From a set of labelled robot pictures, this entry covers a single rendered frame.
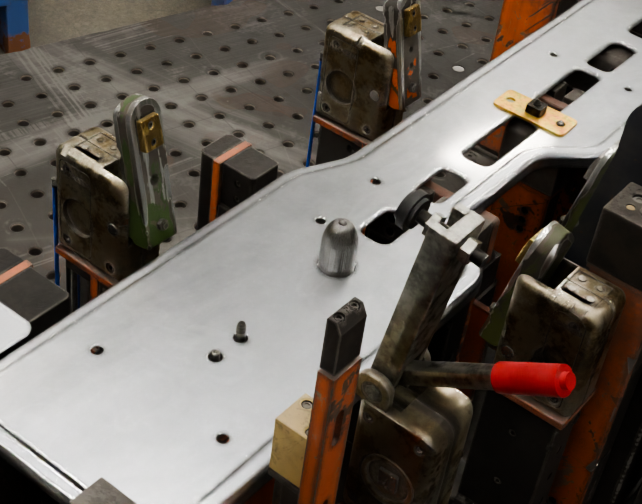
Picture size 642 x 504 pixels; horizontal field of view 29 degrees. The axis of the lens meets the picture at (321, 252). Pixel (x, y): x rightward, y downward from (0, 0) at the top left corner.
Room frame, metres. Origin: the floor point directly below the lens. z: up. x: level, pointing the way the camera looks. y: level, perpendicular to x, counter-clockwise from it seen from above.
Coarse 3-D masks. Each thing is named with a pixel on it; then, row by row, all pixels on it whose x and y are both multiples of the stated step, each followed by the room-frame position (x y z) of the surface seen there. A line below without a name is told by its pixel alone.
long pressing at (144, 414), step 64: (640, 0) 1.40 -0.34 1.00; (512, 64) 1.20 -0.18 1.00; (576, 64) 1.22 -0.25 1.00; (640, 64) 1.24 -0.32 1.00; (448, 128) 1.06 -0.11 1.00; (576, 128) 1.10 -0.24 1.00; (256, 192) 0.92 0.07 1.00; (320, 192) 0.92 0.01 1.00; (384, 192) 0.94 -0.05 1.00; (192, 256) 0.81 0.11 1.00; (256, 256) 0.82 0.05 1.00; (384, 256) 0.85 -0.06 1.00; (64, 320) 0.71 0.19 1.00; (128, 320) 0.72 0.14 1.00; (192, 320) 0.73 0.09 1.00; (256, 320) 0.74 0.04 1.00; (320, 320) 0.75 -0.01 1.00; (384, 320) 0.76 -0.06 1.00; (448, 320) 0.79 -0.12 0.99; (0, 384) 0.63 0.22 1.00; (64, 384) 0.64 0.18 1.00; (128, 384) 0.65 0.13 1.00; (192, 384) 0.66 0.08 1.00; (256, 384) 0.67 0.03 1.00; (0, 448) 0.58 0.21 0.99; (64, 448) 0.58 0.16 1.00; (128, 448) 0.59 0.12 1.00; (192, 448) 0.60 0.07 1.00; (256, 448) 0.61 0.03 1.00
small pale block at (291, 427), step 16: (304, 400) 0.60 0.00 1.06; (288, 416) 0.58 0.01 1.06; (304, 416) 0.59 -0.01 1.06; (288, 432) 0.57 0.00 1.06; (304, 432) 0.57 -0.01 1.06; (272, 448) 0.58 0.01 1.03; (288, 448) 0.57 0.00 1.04; (304, 448) 0.57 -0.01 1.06; (272, 464) 0.58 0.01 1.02; (288, 464) 0.57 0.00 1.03; (288, 480) 0.57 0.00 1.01; (272, 496) 0.58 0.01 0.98; (288, 496) 0.57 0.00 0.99
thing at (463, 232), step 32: (416, 192) 0.65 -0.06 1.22; (416, 224) 0.65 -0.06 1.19; (448, 224) 0.65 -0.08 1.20; (480, 224) 0.63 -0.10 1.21; (448, 256) 0.61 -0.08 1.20; (480, 256) 0.62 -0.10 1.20; (416, 288) 0.62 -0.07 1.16; (448, 288) 0.63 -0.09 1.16; (416, 320) 0.62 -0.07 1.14; (384, 352) 0.63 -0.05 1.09; (416, 352) 0.63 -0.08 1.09
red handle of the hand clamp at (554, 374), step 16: (416, 368) 0.63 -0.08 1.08; (432, 368) 0.62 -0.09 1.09; (448, 368) 0.62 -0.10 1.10; (464, 368) 0.61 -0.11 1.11; (480, 368) 0.61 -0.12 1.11; (496, 368) 0.60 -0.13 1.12; (512, 368) 0.59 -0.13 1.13; (528, 368) 0.59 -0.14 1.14; (544, 368) 0.58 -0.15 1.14; (560, 368) 0.58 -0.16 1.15; (400, 384) 0.63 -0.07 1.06; (416, 384) 0.62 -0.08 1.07; (432, 384) 0.62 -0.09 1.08; (448, 384) 0.61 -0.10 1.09; (464, 384) 0.61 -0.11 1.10; (480, 384) 0.60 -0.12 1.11; (496, 384) 0.59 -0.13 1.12; (512, 384) 0.58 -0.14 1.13; (528, 384) 0.58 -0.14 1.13; (544, 384) 0.57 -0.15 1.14; (560, 384) 0.57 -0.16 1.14
